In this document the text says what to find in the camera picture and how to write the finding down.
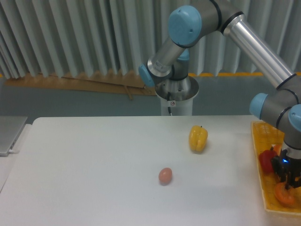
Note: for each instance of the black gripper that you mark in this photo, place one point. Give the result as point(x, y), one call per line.
point(287, 170)

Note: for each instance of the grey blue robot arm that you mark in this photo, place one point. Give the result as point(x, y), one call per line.
point(188, 24)

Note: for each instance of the red bell pepper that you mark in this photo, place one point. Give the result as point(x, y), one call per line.
point(265, 160)

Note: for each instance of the yellow woven basket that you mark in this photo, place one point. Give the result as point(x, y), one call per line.
point(264, 136)

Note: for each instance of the yellow bell pepper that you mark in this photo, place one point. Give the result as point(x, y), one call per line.
point(197, 138)

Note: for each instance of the brown egg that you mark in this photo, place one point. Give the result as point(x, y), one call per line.
point(165, 176)

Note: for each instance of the brown cardboard sheet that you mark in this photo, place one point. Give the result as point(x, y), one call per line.
point(130, 84)

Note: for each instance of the silver laptop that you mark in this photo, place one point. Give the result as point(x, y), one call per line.
point(10, 130)

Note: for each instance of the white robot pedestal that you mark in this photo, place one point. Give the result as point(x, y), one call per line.
point(176, 108)

